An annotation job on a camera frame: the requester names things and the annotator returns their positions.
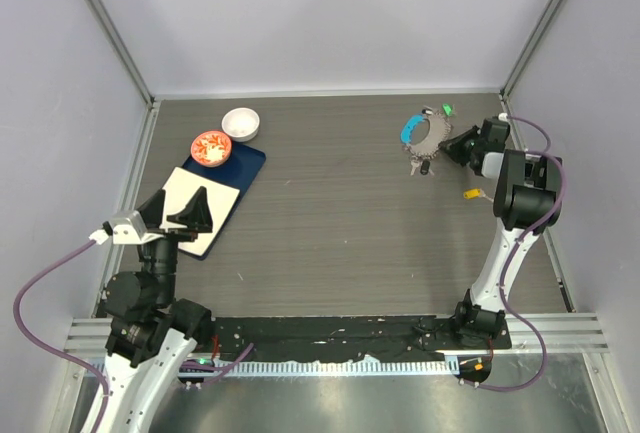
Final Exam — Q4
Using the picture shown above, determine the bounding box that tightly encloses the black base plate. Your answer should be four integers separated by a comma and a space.
212, 315, 512, 363

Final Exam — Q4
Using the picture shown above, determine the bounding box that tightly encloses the black key fob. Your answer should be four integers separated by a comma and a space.
420, 160, 431, 175

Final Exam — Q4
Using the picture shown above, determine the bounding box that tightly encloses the large keyring with blue handle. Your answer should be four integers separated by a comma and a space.
400, 107, 452, 176

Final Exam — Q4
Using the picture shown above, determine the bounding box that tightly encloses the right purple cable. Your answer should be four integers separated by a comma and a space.
459, 113, 569, 393

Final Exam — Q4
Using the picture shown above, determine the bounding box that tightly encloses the yellow tagged key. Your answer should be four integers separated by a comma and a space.
463, 188, 494, 202

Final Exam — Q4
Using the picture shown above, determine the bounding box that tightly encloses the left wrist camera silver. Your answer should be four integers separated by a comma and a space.
103, 210, 162, 245

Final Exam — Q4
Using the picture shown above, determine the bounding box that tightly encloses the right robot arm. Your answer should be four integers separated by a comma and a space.
440, 113, 566, 348

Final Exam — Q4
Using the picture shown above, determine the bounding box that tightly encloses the orange patterned bowl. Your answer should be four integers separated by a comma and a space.
190, 130, 232, 168

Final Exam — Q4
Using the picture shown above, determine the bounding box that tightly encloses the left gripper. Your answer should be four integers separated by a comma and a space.
140, 185, 212, 303

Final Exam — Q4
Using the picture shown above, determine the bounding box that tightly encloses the blue tray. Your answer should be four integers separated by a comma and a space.
182, 142, 266, 231

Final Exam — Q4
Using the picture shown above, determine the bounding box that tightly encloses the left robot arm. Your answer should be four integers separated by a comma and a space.
82, 187, 213, 432

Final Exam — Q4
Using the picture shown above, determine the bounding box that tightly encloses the white bowl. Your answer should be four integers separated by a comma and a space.
221, 107, 260, 143

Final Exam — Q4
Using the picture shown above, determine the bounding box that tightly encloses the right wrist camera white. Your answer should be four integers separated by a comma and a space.
481, 152, 504, 180

